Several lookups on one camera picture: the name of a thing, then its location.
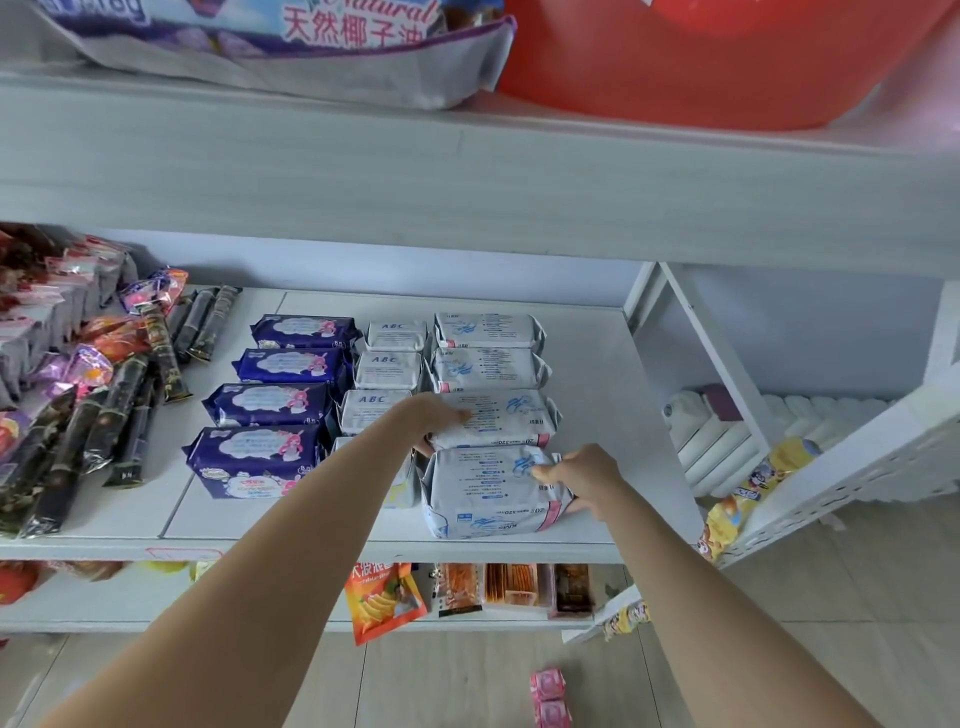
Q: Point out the person's left hand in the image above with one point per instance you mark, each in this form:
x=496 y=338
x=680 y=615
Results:
x=431 y=416

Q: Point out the person's right hand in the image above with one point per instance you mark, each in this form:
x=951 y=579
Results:
x=596 y=480

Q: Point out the small white ABC packet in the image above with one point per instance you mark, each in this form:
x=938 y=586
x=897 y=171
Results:
x=367 y=409
x=403 y=487

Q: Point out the long white pad packet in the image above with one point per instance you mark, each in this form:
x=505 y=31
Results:
x=480 y=495
x=491 y=367
x=510 y=416
x=487 y=330

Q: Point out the white metal shelf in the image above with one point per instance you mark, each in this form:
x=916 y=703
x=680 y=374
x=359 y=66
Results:
x=600 y=360

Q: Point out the purple pad packet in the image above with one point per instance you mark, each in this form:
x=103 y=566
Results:
x=270 y=405
x=247 y=461
x=304 y=330
x=292 y=365

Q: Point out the row of red strip packets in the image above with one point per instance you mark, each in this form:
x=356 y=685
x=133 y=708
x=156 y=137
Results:
x=457 y=589

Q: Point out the orange chip bag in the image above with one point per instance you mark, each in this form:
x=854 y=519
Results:
x=382 y=600

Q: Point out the person's right forearm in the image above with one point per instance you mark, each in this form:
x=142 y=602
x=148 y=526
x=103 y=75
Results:
x=712 y=615

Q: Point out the person's left forearm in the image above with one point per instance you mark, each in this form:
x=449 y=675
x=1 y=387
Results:
x=240 y=600

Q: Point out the brown snack box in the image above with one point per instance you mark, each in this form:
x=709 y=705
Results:
x=574 y=589

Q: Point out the white radiator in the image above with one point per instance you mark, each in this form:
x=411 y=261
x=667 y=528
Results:
x=712 y=442

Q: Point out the clear box of orange sachets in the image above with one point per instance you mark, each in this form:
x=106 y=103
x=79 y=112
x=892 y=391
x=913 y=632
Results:
x=514 y=589

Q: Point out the purple cloth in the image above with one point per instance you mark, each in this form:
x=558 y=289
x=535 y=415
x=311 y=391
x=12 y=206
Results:
x=720 y=401

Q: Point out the white perforated rack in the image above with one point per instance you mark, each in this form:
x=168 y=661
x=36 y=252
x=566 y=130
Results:
x=862 y=465

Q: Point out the red bordered paper label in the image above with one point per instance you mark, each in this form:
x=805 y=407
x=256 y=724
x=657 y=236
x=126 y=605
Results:
x=184 y=555

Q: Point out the plain yellow snack bag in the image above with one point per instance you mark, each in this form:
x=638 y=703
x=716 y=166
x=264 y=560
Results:
x=169 y=566

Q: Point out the row of dark stick packets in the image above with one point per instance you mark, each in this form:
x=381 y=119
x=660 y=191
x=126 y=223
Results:
x=112 y=412

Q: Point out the heap of purple candy packets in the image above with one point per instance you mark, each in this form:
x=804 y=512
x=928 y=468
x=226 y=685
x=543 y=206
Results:
x=90 y=364

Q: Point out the large purple detergent bag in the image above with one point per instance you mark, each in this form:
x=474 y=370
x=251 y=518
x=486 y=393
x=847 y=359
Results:
x=285 y=67

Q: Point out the row of silver red packets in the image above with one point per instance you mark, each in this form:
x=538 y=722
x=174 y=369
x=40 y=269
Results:
x=60 y=300

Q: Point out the round purple candy tin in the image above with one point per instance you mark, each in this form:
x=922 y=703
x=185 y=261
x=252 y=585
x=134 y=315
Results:
x=7 y=435

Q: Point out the red flat package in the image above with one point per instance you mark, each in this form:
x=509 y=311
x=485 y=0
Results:
x=712 y=60

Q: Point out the pile of red snack packets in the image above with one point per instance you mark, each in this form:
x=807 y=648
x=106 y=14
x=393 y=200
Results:
x=22 y=255

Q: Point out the pile of red bags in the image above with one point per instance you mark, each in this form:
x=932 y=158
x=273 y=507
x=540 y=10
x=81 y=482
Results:
x=15 y=581

